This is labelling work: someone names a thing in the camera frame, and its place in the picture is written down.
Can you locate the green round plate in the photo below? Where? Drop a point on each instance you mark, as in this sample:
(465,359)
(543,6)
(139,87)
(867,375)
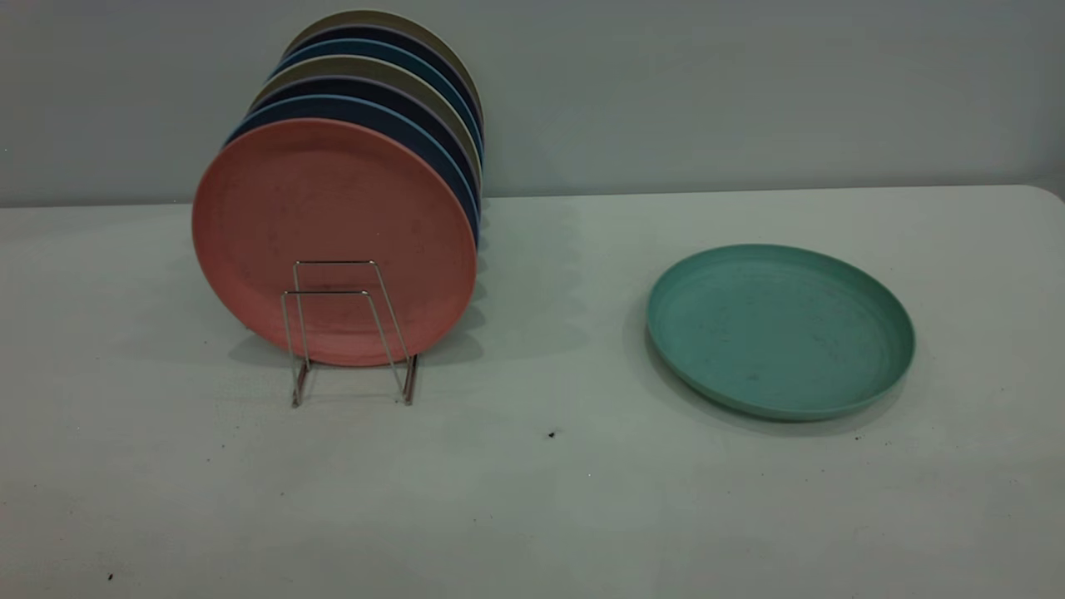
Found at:
(774,333)

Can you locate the pink round plate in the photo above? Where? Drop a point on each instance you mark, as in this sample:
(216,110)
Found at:
(333,200)

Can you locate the blue plate light-blue rim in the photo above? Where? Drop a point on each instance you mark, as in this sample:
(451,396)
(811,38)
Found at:
(374,111)

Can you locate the navy plate lilac rim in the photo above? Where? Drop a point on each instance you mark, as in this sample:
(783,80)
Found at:
(366,86)
(378,34)

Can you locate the beige round plate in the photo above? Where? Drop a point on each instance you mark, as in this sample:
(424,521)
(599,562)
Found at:
(358,66)
(366,17)

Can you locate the teal blue round plate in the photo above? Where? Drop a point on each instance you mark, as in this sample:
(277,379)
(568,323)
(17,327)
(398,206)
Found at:
(374,48)

